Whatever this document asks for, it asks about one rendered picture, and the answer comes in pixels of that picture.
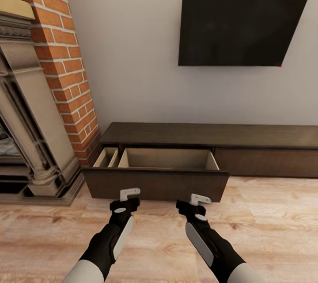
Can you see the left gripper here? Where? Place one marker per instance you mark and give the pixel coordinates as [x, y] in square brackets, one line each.
[132, 203]

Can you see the wood fireplace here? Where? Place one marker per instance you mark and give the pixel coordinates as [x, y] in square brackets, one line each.
[38, 165]

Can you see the cabinet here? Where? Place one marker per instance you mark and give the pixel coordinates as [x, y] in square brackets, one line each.
[171, 161]

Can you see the wall mounted tv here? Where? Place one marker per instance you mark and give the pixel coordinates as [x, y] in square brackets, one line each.
[238, 33]

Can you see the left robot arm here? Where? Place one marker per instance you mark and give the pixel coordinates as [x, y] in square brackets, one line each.
[105, 247]

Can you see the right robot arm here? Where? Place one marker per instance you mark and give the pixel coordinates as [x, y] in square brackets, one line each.
[226, 264]

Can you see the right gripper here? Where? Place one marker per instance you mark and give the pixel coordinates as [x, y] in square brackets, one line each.
[185, 207]

